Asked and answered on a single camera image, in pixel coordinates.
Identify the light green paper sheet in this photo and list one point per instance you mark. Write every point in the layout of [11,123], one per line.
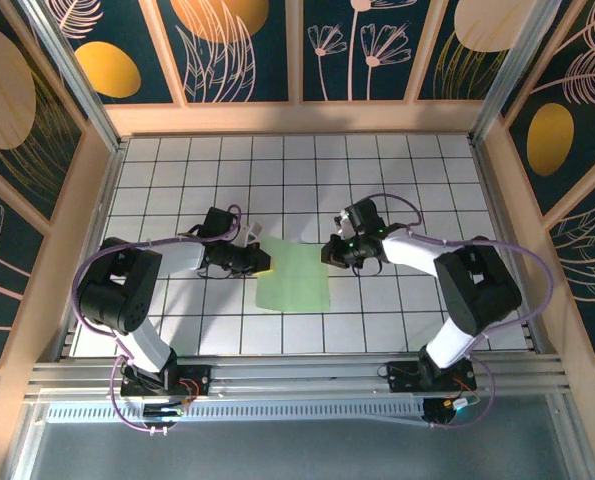
[292,280]

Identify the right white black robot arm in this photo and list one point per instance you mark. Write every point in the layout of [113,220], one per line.
[477,285]

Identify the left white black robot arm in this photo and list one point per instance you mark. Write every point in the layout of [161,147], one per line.
[127,285]

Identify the grey metal panel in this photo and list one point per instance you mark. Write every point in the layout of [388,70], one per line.
[302,450]

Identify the long aluminium base rail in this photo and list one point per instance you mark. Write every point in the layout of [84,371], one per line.
[302,372]

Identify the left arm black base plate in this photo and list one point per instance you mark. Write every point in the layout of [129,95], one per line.
[199,376]

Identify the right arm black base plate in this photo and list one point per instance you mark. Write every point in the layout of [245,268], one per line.
[402,376]

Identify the aluminium table side rail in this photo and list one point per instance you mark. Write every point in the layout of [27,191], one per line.
[93,250]
[505,250]

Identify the short aluminium frame post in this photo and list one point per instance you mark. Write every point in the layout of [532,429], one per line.
[26,440]
[574,440]

